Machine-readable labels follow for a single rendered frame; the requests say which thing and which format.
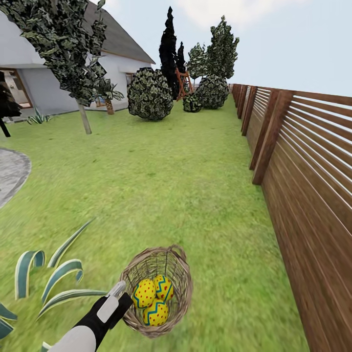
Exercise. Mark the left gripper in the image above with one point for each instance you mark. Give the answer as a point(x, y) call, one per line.
point(125, 303)

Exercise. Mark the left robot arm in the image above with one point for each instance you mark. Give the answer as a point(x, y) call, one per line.
point(88, 333)

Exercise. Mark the wicker basket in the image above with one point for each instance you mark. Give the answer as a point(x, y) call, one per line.
point(183, 292)

